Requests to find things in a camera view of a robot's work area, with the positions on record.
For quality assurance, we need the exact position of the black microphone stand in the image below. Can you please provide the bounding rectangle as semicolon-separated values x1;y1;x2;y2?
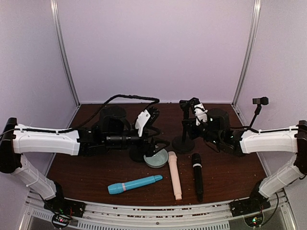
248;96;269;127
172;97;199;153
129;147;148;163

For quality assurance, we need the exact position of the blue toy microphone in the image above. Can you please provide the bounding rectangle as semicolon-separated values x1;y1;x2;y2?
107;175;163;195

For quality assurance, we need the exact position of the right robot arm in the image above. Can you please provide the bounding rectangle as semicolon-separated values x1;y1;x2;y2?
182;106;307;201

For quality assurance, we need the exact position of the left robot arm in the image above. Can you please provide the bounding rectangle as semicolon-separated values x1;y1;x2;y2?
0;106;170;209

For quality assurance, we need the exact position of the green ceramic bowl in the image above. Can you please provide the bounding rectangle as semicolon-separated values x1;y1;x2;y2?
143;149;169;169

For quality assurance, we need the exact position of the pink toy microphone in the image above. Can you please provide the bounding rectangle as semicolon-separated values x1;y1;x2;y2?
168;151;182;201

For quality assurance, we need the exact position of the black microphone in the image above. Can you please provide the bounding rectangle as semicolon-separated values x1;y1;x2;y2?
191;153;204;202

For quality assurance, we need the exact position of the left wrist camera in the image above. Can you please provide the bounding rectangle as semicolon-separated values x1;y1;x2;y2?
134;107;160;137

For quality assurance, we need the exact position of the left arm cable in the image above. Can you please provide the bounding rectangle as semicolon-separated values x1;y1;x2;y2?
67;94;161;131

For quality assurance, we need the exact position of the right aluminium frame post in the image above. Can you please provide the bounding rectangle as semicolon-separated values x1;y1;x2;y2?
232;0;262;107

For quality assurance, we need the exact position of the aluminium frame post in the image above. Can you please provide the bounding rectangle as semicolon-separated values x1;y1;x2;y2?
50;0;81;107
232;0;262;107

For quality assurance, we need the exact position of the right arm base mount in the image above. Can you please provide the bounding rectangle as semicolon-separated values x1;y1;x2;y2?
229;198;271;228

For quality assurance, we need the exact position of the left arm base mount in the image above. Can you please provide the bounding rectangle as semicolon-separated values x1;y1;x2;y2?
42;197;86;229

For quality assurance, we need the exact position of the left aluminium frame post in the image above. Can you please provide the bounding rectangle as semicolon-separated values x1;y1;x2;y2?
50;0;81;107

